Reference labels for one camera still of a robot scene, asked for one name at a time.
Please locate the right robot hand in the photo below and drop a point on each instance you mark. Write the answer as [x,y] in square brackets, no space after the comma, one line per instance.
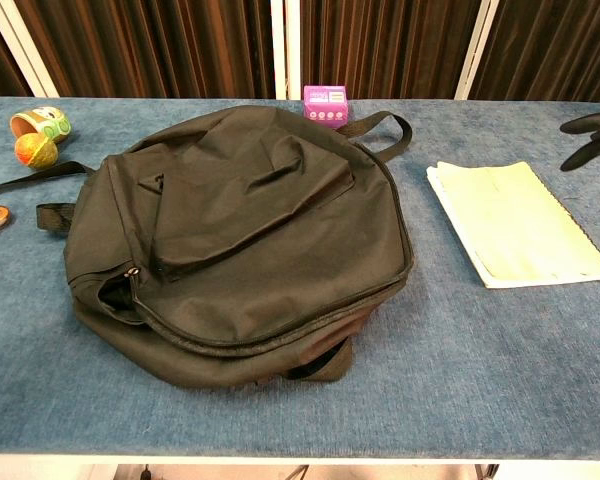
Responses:
[592,122]

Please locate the yellow spiral notebook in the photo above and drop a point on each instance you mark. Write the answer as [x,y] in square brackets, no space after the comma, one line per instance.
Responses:
[515,225]

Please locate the black fabric backpack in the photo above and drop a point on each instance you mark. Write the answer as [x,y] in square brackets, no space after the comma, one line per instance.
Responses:
[260,240]

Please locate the purple cardboard box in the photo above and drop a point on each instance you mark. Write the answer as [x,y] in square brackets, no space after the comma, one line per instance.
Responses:
[326,106]

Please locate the blue table cloth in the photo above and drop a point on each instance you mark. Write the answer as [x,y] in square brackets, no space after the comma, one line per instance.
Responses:
[430,375]

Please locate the brown pleated curtain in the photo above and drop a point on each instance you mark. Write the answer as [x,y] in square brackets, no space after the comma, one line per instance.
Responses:
[180,50]

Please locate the cartoon print paper cup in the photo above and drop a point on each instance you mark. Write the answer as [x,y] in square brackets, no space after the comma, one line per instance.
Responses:
[47,124]

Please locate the orange green ball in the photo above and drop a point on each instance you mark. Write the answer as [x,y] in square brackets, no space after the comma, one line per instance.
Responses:
[36,151]

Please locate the white frame post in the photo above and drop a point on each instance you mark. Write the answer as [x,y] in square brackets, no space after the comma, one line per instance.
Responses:
[476,50]
[282,50]
[21,50]

